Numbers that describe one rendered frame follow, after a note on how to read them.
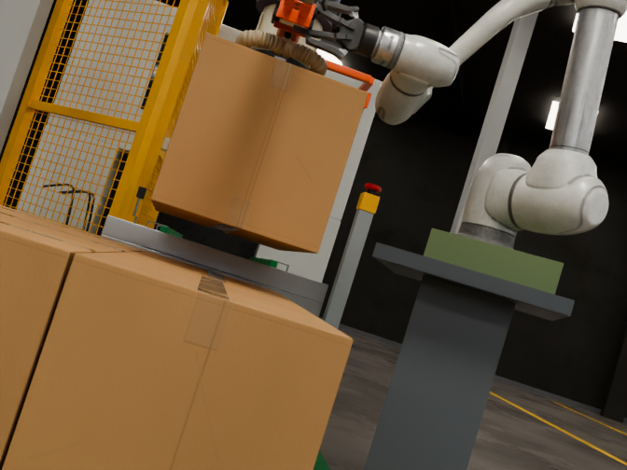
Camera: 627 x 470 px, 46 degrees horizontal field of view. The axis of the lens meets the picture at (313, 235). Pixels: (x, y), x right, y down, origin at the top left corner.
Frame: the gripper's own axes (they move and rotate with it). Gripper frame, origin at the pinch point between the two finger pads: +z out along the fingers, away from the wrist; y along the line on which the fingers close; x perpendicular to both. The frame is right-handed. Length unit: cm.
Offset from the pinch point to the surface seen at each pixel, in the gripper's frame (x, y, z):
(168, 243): 52, 61, 15
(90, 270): -72, 67, 17
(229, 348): -73, 71, -4
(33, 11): 121, -8, 94
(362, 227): 108, 34, -51
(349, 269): 108, 51, -51
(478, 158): 334, -60, -160
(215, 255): 52, 61, 0
